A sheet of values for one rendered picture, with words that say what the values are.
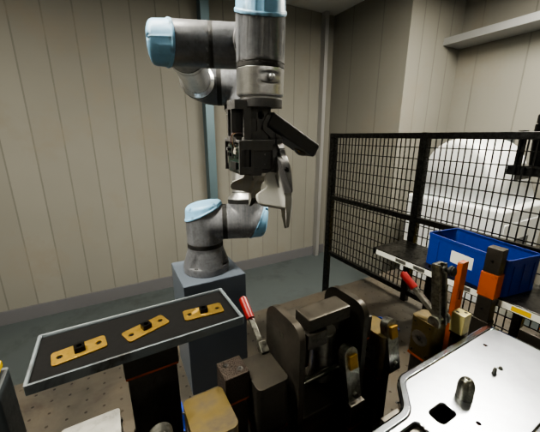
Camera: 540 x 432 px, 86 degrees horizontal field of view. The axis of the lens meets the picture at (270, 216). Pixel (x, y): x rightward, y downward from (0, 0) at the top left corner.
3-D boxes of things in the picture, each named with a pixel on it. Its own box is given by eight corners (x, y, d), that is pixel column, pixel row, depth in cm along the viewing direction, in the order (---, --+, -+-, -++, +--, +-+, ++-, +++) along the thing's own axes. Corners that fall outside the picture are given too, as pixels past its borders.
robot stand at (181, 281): (180, 357, 114) (171, 262, 103) (228, 340, 123) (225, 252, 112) (193, 395, 97) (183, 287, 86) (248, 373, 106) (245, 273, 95)
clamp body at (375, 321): (369, 458, 79) (382, 339, 69) (340, 424, 88) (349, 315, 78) (385, 445, 82) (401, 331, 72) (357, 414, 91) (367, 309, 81)
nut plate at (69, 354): (51, 368, 49) (50, 362, 48) (51, 355, 52) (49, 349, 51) (108, 346, 54) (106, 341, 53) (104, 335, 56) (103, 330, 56)
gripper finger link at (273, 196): (260, 231, 45) (246, 178, 48) (292, 226, 48) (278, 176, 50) (267, 225, 43) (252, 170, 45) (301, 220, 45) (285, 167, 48)
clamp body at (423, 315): (417, 433, 85) (435, 327, 76) (388, 406, 94) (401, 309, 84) (430, 422, 88) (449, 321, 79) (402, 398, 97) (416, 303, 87)
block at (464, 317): (443, 423, 88) (465, 317, 78) (432, 413, 91) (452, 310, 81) (450, 417, 89) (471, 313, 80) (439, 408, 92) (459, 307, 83)
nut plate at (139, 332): (129, 343, 54) (129, 338, 54) (121, 334, 57) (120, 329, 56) (170, 322, 60) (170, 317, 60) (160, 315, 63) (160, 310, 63)
